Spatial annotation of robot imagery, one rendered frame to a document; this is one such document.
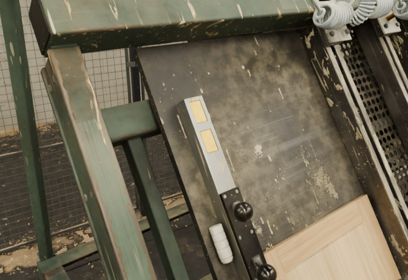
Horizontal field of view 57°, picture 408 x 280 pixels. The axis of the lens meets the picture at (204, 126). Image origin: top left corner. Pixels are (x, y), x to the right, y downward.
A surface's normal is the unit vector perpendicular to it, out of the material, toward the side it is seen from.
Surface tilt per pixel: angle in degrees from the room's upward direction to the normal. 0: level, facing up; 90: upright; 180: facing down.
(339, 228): 55
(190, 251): 0
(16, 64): 97
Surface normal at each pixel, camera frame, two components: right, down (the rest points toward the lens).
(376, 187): -0.80, 0.22
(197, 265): 0.00, -0.92
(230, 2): 0.50, -0.29
